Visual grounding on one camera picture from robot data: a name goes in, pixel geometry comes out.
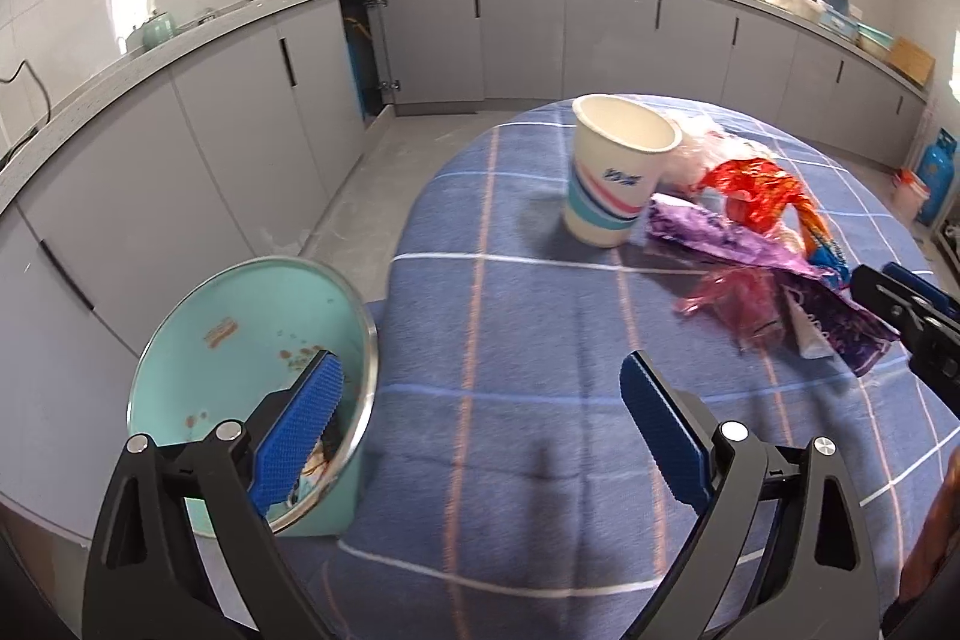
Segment blue gas cylinder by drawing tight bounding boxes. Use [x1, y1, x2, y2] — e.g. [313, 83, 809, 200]
[916, 131, 959, 227]

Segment black microwave power cable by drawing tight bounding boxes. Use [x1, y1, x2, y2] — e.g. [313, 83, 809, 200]
[0, 59, 53, 154]

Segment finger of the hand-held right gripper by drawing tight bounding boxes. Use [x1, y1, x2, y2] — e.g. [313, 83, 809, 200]
[883, 263, 960, 320]
[851, 265, 960, 380]

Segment blue plaid tablecloth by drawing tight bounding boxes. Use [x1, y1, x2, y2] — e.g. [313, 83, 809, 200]
[337, 92, 960, 640]

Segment red orange snack wrapper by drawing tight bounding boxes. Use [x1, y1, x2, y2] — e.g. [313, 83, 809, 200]
[701, 156, 852, 281]

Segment teal storage containers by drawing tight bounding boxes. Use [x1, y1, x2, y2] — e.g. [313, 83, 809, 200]
[855, 21, 893, 56]

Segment purple snack wrapper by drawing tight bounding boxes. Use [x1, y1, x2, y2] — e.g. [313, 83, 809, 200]
[645, 194, 901, 378]

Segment white bucket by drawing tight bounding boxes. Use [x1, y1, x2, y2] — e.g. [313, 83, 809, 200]
[891, 167, 931, 221]

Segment striped white paper cup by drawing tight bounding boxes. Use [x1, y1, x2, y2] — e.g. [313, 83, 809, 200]
[562, 94, 683, 247]

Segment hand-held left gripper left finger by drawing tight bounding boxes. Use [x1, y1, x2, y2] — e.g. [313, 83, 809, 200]
[82, 349, 346, 640]

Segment teal waste bin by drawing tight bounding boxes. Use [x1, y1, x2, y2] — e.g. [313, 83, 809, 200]
[126, 256, 378, 540]

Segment teal ceramic kettle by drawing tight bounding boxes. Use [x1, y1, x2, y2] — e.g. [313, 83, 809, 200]
[142, 8, 177, 50]

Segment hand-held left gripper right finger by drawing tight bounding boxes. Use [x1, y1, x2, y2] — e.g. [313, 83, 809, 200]
[620, 351, 880, 640]

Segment small wooden board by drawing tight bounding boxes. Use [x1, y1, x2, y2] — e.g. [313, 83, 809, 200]
[889, 36, 936, 86]

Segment clear plastic bag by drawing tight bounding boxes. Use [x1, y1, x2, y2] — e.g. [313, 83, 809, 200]
[660, 115, 758, 206]

